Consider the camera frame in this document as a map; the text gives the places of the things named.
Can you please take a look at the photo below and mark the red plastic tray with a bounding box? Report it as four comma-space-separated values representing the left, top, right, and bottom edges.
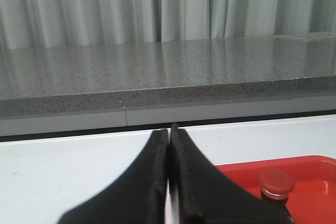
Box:
216, 155, 335, 223

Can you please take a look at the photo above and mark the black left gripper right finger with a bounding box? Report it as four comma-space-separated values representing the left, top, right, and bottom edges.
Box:
169, 124, 293, 223

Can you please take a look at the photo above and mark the pale grey curtain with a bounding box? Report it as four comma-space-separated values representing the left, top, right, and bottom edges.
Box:
1, 0, 335, 50

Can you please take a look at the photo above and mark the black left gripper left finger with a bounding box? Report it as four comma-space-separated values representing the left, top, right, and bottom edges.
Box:
59, 129, 169, 223

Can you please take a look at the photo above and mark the grey stone counter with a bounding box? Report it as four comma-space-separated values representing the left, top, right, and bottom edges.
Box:
1, 32, 335, 136

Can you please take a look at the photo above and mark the red mushroom push button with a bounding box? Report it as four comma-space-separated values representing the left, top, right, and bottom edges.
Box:
257, 168, 295, 224

